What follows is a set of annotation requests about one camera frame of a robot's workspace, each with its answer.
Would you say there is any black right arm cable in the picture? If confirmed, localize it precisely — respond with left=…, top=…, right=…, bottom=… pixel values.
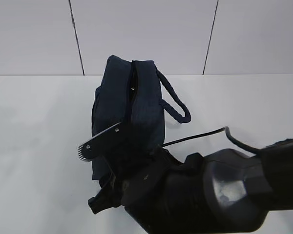
left=160, top=126, right=259, bottom=156

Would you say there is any dark blue lunch bag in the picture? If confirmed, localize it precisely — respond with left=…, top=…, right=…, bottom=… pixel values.
left=91, top=55, right=192, bottom=181

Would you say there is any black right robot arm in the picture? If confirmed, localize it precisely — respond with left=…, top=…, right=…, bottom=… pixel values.
left=88, top=139, right=293, bottom=234

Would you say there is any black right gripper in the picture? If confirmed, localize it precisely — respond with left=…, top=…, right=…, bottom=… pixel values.
left=88, top=148, right=176, bottom=234

